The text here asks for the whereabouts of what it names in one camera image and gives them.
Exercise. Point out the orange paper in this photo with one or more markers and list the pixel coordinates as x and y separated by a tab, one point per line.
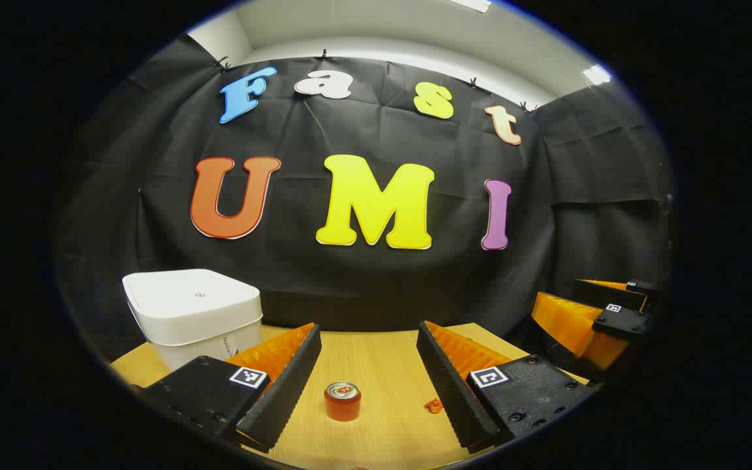
433	406

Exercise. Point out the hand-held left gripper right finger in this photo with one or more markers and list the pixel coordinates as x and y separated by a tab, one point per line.
451	385

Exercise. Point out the wooden desktop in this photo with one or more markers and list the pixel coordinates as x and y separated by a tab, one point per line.
382	365

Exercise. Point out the orange pop can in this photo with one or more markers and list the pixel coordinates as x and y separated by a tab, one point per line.
342	401

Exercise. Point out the white desktop garbage bin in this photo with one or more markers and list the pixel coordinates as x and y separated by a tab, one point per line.
187	313

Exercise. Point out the ceiling light panel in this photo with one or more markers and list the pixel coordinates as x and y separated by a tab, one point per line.
596	74
470	4

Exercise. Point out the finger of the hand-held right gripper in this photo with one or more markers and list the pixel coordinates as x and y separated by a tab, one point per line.
611	294
568	323

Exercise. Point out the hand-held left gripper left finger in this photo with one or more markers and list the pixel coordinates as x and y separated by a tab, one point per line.
284	385

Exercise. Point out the black backdrop cloth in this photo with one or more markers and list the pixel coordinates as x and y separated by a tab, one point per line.
363	287

